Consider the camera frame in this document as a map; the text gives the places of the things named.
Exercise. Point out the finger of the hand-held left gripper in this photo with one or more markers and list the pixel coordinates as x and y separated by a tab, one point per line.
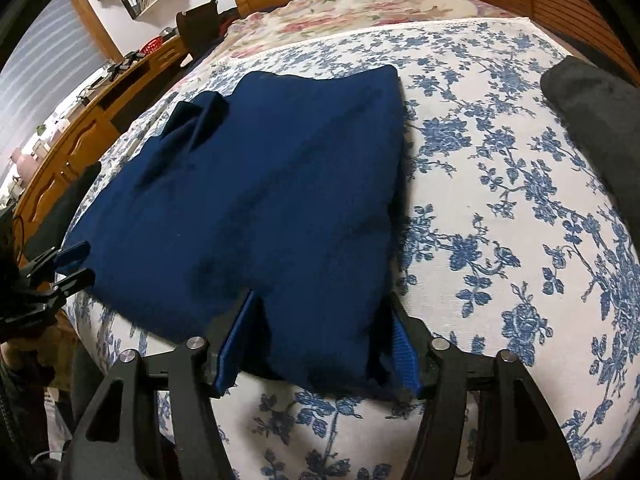
75	282
72	254

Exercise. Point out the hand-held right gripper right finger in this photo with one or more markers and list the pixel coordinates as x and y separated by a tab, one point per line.
403	355

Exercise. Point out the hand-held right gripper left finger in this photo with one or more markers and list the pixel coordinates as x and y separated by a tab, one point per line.
234	347

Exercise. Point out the navy blue jacket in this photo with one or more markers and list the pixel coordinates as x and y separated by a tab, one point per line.
250	185

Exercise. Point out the pink vase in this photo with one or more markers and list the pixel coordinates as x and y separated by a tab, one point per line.
22	162

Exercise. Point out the wooden desk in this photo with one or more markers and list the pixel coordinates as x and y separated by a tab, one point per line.
85	130

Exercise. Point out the blue floral bed sheet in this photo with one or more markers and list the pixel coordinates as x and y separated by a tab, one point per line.
500	210

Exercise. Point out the window blind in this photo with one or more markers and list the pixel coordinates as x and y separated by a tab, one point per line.
45	75

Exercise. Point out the black gadget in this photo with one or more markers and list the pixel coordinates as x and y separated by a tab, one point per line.
125	62

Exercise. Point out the red basket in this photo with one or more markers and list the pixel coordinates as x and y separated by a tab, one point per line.
150	46

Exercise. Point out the dark brown chair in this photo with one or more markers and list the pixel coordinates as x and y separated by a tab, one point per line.
197	25

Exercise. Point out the dark grey cloth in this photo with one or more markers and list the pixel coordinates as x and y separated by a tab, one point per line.
595	110

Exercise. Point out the pink floral blanket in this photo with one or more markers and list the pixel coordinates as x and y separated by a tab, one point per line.
375	10

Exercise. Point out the wooden slatted wardrobe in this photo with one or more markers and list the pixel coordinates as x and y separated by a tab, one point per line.
550	0

